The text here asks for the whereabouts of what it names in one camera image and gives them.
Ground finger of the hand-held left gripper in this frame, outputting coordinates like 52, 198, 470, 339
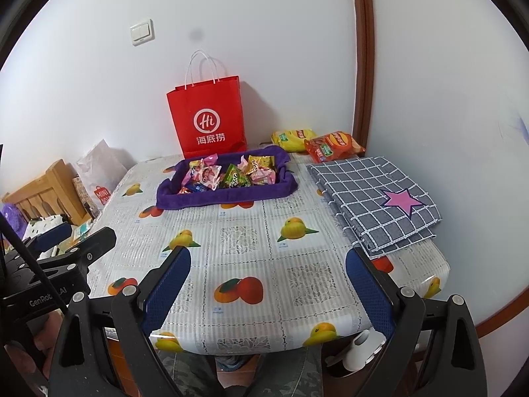
39, 227, 117, 276
25, 223, 72, 253

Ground wooden headboard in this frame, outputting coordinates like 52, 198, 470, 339
2, 158, 89, 228

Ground white plastic device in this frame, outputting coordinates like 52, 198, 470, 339
345, 331, 387, 372

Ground white floral pillow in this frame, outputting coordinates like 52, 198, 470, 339
22, 214, 69, 241

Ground pile of snack packets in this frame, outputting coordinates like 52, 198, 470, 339
179, 154, 277, 195

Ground green rice cracker packet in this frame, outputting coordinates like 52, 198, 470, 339
221, 164, 251, 190

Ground yellow chips bag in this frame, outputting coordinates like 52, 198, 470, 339
271, 129, 319, 152

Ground black cable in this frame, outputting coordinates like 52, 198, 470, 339
0, 214, 71, 319

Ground grey checked cloth pink star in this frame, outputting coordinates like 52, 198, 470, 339
306, 156, 442, 260

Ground red chips bag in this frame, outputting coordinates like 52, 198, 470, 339
305, 132, 366, 164

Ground purple fuzzy cloth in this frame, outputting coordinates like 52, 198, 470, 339
0, 202, 23, 238

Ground white light switch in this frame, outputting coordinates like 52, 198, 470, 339
129, 19, 154, 46

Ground person's camouflage trouser legs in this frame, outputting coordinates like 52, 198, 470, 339
159, 345, 331, 397

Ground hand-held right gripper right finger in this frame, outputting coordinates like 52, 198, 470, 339
345, 247, 488, 397

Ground purple towel tray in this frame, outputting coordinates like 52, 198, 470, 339
156, 146, 299, 211

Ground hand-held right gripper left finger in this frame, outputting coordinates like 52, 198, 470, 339
47, 246, 193, 397

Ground red paper shopping bag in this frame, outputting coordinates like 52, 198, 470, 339
166, 50, 248, 159

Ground small patterned paper bag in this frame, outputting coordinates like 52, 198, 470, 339
72, 176, 102, 220

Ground white plastic shopping bag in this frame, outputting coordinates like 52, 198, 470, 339
74, 140, 129, 216

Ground wooden door frame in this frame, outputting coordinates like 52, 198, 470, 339
349, 0, 376, 158

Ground fruit print tablecloth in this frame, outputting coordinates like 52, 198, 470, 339
89, 152, 451, 355

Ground small blue object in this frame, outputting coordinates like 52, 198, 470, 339
215, 353, 249, 375

